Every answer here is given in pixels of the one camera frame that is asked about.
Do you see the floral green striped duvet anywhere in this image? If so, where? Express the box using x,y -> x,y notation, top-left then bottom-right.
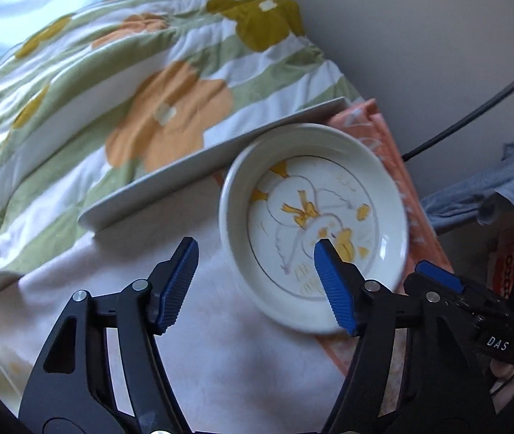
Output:
0,0 -> 358,275

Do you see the orange floral cloth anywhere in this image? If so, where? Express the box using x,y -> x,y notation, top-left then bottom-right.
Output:
315,98 -> 455,378

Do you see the grey hanging garment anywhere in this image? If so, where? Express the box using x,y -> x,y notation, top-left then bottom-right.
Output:
421,142 -> 514,233

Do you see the black clothes rack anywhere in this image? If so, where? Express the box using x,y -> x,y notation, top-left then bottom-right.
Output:
402,80 -> 514,163

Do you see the small duck pattern plate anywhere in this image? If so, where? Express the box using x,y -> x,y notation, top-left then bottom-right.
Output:
219,123 -> 409,335

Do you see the right white table rail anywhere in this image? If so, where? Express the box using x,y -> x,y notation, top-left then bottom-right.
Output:
78,97 -> 350,233

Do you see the white floral tablecloth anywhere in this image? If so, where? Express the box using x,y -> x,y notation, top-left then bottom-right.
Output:
0,176 -> 343,432

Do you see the person's right hand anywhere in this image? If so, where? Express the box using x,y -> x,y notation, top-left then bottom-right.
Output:
489,361 -> 514,412

